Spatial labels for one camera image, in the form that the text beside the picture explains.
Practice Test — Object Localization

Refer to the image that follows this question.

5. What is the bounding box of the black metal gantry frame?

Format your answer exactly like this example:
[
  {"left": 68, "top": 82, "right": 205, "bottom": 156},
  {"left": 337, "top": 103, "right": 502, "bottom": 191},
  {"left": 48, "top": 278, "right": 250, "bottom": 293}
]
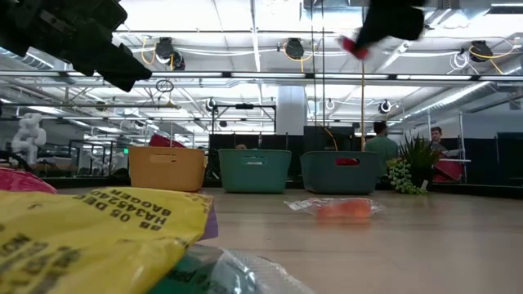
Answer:
[{"left": 210, "top": 103, "right": 278, "bottom": 136}]

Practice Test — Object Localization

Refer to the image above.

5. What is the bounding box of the light teal plastic bin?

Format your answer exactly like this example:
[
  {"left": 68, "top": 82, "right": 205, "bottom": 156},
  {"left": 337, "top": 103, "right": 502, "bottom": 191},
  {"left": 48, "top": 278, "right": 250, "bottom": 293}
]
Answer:
[{"left": 217, "top": 148, "right": 293, "bottom": 194}]

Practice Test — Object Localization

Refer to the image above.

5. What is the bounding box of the teal gummy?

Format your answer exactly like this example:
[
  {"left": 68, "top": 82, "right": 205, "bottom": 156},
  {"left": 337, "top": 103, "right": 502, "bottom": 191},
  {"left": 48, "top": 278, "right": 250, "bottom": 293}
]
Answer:
[{"left": 146, "top": 243, "right": 315, "bottom": 294}]

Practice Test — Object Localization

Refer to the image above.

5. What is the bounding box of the red tool cart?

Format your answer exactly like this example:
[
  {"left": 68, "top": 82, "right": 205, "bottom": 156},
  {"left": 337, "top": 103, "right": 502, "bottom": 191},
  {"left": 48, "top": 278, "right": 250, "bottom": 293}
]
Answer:
[{"left": 149, "top": 133, "right": 188, "bottom": 149}]

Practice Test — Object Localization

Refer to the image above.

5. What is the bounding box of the yellow plastic bin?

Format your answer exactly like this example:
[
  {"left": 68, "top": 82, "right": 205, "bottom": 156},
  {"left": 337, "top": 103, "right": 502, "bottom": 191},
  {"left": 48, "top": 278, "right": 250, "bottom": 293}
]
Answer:
[{"left": 127, "top": 145, "right": 207, "bottom": 193}]

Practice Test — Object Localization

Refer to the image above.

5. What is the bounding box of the large yellow candy pack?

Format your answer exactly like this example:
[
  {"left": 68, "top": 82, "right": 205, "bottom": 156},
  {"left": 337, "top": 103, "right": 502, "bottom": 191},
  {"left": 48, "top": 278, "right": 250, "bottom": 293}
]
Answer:
[{"left": 0, "top": 186, "right": 220, "bottom": 294}]

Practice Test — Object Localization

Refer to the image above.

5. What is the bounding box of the potted artificial succulent plant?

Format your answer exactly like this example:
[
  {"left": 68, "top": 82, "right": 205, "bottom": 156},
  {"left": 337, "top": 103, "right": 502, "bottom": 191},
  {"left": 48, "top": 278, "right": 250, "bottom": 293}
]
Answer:
[{"left": 387, "top": 134, "right": 453, "bottom": 196}]

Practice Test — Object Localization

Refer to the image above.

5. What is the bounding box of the black steering wheel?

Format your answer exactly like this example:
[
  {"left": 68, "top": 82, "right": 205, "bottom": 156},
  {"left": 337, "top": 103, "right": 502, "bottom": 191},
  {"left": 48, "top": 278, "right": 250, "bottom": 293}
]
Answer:
[{"left": 0, "top": 149, "right": 32, "bottom": 172}]

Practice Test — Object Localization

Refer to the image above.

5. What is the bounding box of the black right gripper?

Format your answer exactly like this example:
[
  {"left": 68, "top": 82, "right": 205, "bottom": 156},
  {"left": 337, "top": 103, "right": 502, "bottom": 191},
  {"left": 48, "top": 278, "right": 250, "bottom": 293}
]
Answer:
[{"left": 354, "top": 0, "right": 426, "bottom": 51}]

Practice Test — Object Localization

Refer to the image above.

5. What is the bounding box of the orange gummy in clear wrapper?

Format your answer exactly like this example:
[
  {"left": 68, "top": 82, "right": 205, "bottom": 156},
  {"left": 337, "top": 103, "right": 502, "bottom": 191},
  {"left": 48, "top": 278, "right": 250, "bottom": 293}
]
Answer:
[{"left": 284, "top": 197, "right": 387, "bottom": 220}]

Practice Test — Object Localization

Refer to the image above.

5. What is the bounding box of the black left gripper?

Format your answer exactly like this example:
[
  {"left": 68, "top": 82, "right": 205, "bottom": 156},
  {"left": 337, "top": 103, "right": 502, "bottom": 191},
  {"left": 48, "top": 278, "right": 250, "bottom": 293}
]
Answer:
[{"left": 0, "top": 0, "right": 153, "bottom": 93}]

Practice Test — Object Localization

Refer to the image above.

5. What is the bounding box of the dark teal plastic bin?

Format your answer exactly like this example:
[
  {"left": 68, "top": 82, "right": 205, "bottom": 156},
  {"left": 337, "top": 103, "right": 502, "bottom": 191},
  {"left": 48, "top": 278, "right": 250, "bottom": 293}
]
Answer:
[{"left": 300, "top": 150, "right": 382, "bottom": 195}]

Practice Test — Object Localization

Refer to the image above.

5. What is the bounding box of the red container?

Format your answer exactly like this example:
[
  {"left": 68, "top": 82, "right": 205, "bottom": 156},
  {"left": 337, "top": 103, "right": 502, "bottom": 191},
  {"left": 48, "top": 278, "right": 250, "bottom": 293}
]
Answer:
[{"left": 432, "top": 158, "right": 465, "bottom": 184}]

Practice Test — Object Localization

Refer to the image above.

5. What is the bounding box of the person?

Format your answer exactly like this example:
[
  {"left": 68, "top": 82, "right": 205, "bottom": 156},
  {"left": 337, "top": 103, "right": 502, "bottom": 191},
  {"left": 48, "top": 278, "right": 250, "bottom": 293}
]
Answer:
[
  {"left": 364, "top": 121, "right": 400, "bottom": 179},
  {"left": 428, "top": 126, "right": 463, "bottom": 158}
]

